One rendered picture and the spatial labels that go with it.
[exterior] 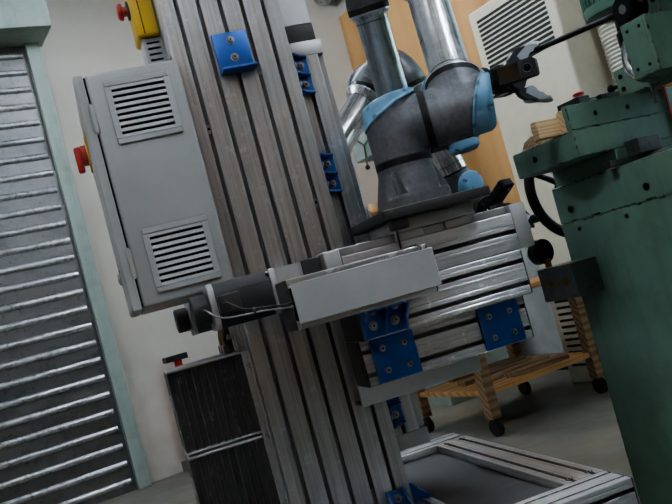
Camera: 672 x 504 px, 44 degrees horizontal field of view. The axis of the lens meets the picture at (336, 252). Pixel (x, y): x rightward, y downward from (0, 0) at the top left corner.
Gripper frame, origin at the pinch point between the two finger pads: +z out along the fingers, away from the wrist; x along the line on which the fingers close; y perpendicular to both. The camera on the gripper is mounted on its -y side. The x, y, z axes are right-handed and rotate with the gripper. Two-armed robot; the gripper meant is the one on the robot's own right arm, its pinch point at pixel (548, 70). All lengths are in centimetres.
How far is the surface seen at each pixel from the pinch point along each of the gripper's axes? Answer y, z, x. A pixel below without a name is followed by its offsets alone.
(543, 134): -18.1, -23.2, 17.2
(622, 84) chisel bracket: -13.5, 8.7, 8.9
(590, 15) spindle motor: -13.8, 3.8, -8.5
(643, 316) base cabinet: -20, -10, 61
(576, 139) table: -21.8, -17.9, 20.0
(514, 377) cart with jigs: 113, 51, 98
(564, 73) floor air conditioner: 105, 109, -18
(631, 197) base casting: -25.2, -10.0, 35.1
